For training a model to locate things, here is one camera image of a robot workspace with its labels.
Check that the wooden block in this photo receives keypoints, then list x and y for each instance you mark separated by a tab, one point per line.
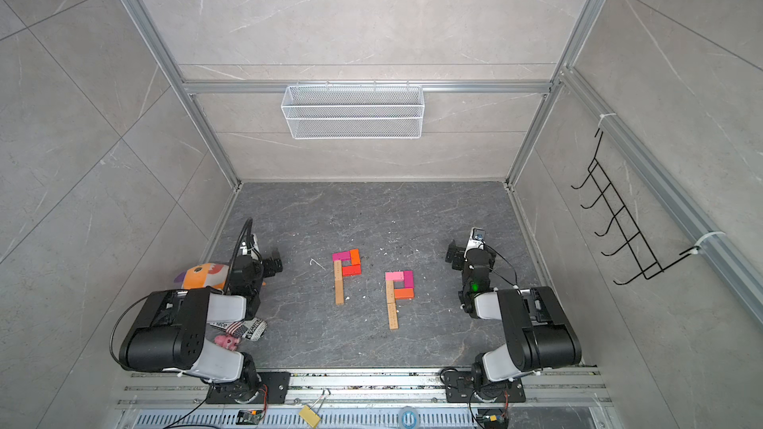
390	291
338	270
392	314
339	292

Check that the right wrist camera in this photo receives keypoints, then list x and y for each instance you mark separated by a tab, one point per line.
476	239

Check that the red block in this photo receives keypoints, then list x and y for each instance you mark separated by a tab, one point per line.
352	270

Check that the light pink block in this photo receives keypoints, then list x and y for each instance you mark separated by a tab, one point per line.
395	276

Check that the black wire hook rack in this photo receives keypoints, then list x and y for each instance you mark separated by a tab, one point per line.
623	223

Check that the white wire mesh basket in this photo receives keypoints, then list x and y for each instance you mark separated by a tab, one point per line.
315	112

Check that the tape roll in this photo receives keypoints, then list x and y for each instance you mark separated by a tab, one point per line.
409	418

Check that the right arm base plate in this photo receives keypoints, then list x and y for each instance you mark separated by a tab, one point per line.
462	386

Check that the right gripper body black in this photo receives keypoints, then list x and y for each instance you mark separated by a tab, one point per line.
464	261

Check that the magenta block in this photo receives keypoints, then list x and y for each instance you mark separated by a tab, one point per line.
342	256
408	280

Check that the pink pig toy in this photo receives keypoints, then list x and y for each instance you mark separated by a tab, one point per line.
227	342

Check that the orange plush toy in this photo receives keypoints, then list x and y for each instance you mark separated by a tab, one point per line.
210	274

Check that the yellow tag with clip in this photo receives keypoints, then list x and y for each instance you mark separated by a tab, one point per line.
309	413

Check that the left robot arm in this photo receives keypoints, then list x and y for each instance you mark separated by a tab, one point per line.
196	329

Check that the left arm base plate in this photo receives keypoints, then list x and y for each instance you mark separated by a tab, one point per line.
270	387

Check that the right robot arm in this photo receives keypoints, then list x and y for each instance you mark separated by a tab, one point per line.
538	334

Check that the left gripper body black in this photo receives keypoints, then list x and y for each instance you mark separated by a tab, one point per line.
264	271

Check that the orange block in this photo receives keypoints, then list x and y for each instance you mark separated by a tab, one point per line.
355	257
404	294

